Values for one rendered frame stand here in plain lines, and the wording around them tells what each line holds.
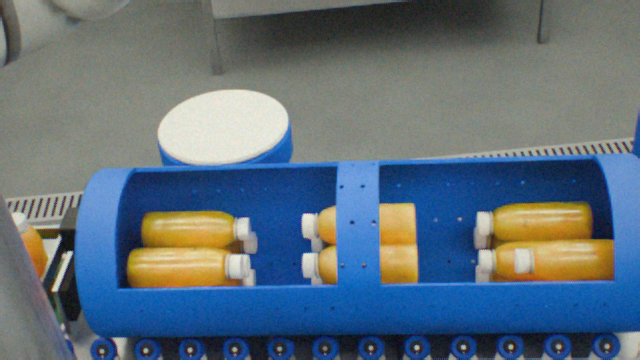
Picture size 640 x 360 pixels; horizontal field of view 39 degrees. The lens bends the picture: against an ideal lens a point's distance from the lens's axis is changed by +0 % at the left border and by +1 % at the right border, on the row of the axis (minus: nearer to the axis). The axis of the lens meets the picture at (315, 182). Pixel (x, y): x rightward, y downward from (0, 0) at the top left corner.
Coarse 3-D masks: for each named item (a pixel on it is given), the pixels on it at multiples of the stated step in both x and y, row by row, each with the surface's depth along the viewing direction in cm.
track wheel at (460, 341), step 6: (456, 336) 146; (462, 336) 146; (468, 336) 146; (450, 342) 146; (456, 342) 146; (462, 342) 146; (468, 342) 146; (474, 342) 146; (450, 348) 146; (456, 348) 146; (462, 348) 145; (468, 348) 146; (474, 348) 146; (456, 354) 146; (462, 354) 146; (468, 354) 146; (474, 354) 146
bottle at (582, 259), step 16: (560, 240) 140; (576, 240) 140; (592, 240) 139; (608, 240) 139; (544, 256) 138; (560, 256) 138; (576, 256) 137; (592, 256) 137; (608, 256) 137; (544, 272) 139; (560, 272) 138; (576, 272) 138; (592, 272) 137; (608, 272) 137
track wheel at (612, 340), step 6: (594, 336) 145; (600, 336) 144; (606, 336) 144; (612, 336) 144; (594, 342) 144; (600, 342) 144; (606, 342) 144; (612, 342) 144; (618, 342) 144; (594, 348) 144; (600, 348) 144; (606, 348) 144; (612, 348) 144; (618, 348) 144; (594, 354) 145; (600, 354) 144; (606, 354) 144; (612, 354) 144
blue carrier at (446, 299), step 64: (128, 192) 161; (192, 192) 160; (256, 192) 159; (320, 192) 159; (384, 192) 158; (448, 192) 157; (512, 192) 156; (576, 192) 156; (128, 256) 162; (256, 256) 163; (448, 256) 160; (128, 320) 141; (192, 320) 141; (256, 320) 140; (320, 320) 139; (384, 320) 138; (448, 320) 138; (512, 320) 137; (576, 320) 136
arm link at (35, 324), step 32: (0, 32) 59; (0, 64) 62; (0, 192) 66; (0, 224) 65; (0, 256) 65; (0, 288) 65; (32, 288) 68; (0, 320) 66; (32, 320) 68; (0, 352) 66; (32, 352) 68; (64, 352) 72
